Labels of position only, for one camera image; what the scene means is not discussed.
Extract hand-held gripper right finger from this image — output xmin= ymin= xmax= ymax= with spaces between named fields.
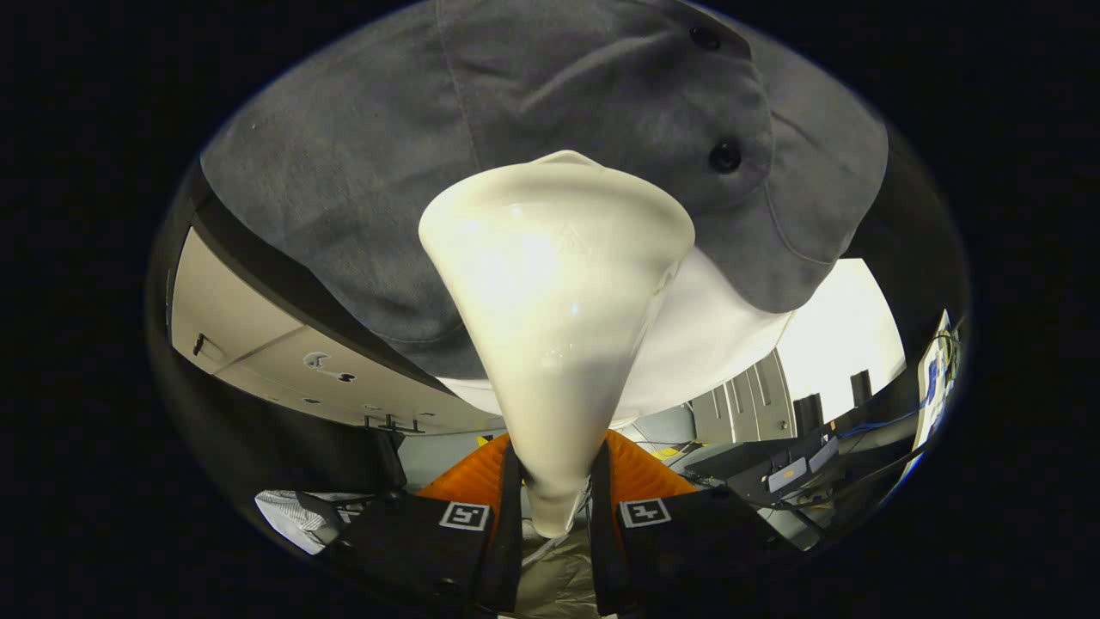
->
xmin=591 ymin=428 xmax=800 ymax=618

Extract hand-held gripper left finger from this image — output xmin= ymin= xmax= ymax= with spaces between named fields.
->
xmin=331 ymin=432 xmax=523 ymax=618

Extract white garment steamer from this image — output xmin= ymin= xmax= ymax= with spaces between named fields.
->
xmin=419 ymin=150 xmax=695 ymax=540

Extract dark grey button shirt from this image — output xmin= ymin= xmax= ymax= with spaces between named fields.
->
xmin=199 ymin=0 xmax=890 ymax=379

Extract dark cluttered desk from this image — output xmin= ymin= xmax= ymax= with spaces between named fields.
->
xmin=687 ymin=413 xmax=929 ymax=551

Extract grey metal lockers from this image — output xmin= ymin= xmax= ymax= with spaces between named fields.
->
xmin=690 ymin=348 xmax=798 ymax=445

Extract white striped cloth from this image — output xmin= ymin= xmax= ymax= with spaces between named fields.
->
xmin=255 ymin=488 xmax=366 ymax=555

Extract white mannequin torso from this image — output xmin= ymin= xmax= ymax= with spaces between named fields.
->
xmin=438 ymin=248 xmax=796 ymax=422

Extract white and blue board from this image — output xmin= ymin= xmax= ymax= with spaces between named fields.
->
xmin=913 ymin=309 xmax=962 ymax=452

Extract blue cable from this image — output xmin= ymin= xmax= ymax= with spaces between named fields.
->
xmin=838 ymin=404 xmax=925 ymax=439

